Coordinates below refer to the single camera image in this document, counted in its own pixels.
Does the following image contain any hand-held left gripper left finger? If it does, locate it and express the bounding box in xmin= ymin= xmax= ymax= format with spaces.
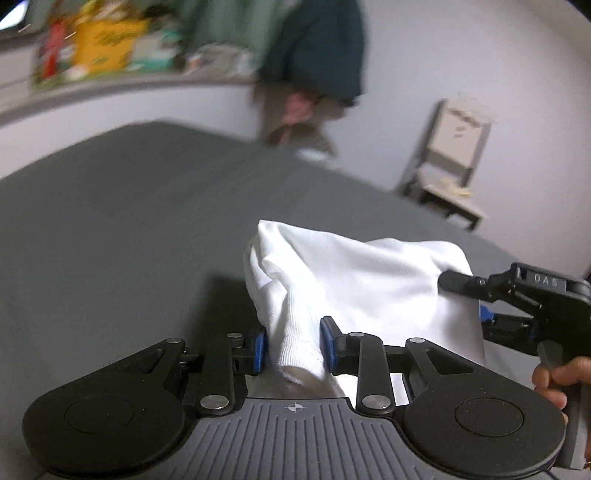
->
xmin=88 ymin=331 xmax=269 ymax=414

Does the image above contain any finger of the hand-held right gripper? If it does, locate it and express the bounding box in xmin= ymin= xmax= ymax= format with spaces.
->
xmin=438 ymin=270 xmax=497 ymax=301
xmin=478 ymin=305 xmax=543 ymax=356

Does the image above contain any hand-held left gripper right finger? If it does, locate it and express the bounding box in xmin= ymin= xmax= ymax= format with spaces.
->
xmin=320 ymin=316 xmax=481 ymax=415

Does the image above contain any white shirt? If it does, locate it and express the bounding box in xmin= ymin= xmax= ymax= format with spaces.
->
xmin=243 ymin=219 xmax=488 ymax=398

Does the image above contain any person's right hand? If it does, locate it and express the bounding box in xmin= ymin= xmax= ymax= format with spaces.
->
xmin=531 ymin=356 xmax=591 ymax=411

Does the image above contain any cream chair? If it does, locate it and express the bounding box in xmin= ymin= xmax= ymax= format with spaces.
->
xmin=397 ymin=98 xmax=492 ymax=232

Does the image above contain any grey bed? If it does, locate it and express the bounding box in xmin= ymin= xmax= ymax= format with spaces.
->
xmin=0 ymin=121 xmax=591 ymax=480

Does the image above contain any grey woven stool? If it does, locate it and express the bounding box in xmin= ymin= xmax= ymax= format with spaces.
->
xmin=265 ymin=122 xmax=338 ymax=158

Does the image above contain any dark teal jacket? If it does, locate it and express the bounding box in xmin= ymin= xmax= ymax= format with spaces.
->
xmin=259 ymin=0 xmax=368 ymax=109

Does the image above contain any grey window sill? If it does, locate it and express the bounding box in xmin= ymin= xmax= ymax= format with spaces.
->
xmin=0 ymin=69 xmax=259 ymax=123

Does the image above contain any clear plastic pouch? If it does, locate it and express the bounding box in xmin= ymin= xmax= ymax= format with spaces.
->
xmin=185 ymin=44 xmax=257 ymax=79

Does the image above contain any white teal box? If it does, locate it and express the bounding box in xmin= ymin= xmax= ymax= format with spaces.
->
xmin=134 ymin=30 xmax=185 ymax=70

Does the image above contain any yellow cardboard box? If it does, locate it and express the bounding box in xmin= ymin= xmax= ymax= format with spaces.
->
xmin=71 ymin=16 xmax=151 ymax=75

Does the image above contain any red bottle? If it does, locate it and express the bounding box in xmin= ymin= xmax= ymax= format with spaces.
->
xmin=39 ymin=21 xmax=68 ymax=79

